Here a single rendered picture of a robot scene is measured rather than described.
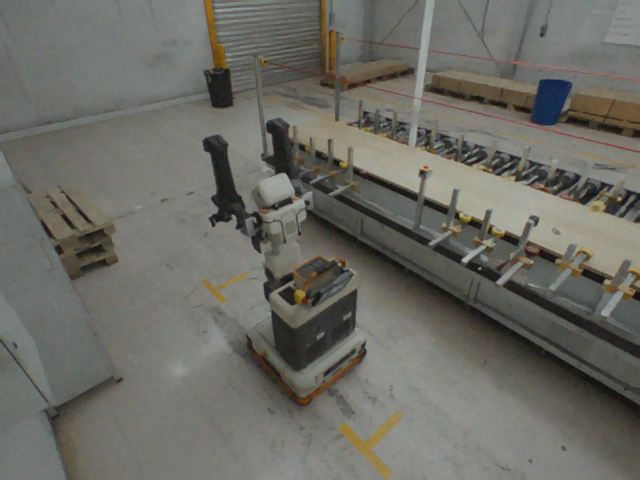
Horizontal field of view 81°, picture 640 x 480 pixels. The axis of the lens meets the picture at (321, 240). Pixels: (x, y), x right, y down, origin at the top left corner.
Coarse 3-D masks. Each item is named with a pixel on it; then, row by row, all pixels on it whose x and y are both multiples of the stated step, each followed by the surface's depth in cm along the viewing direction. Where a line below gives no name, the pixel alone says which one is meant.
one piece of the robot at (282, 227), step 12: (288, 204) 222; (300, 204) 224; (264, 216) 214; (276, 216) 215; (288, 216) 221; (300, 216) 227; (264, 228) 220; (276, 228) 218; (288, 228) 224; (276, 240) 228; (288, 240) 227; (264, 252) 243; (276, 252) 237; (288, 252) 242; (264, 264) 248; (276, 264) 238; (288, 264) 246; (276, 276) 242
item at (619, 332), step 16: (272, 160) 409; (304, 176) 375; (368, 208) 322; (400, 224) 301; (416, 240) 294; (432, 240) 282; (448, 256) 276; (464, 256) 266; (496, 272) 252; (512, 288) 246; (528, 288) 239; (544, 304) 233; (560, 304) 227; (576, 320) 221; (592, 320) 216; (608, 336) 211; (624, 336) 206
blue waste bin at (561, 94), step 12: (540, 84) 669; (552, 84) 693; (564, 84) 681; (540, 96) 674; (552, 96) 660; (564, 96) 659; (540, 108) 682; (552, 108) 671; (540, 120) 690; (552, 120) 684
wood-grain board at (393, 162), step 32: (320, 128) 428; (352, 128) 427; (384, 160) 354; (416, 160) 353; (448, 160) 351; (416, 192) 303; (448, 192) 301; (480, 192) 301; (512, 192) 300; (512, 224) 262; (544, 224) 262; (576, 224) 261; (608, 224) 261; (608, 256) 232
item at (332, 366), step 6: (360, 342) 260; (354, 348) 257; (360, 348) 263; (342, 354) 252; (348, 354) 255; (354, 354) 261; (336, 360) 248; (342, 360) 253; (330, 366) 245; (336, 366) 251; (318, 372) 241; (324, 372) 243; (330, 372) 249; (318, 378) 240
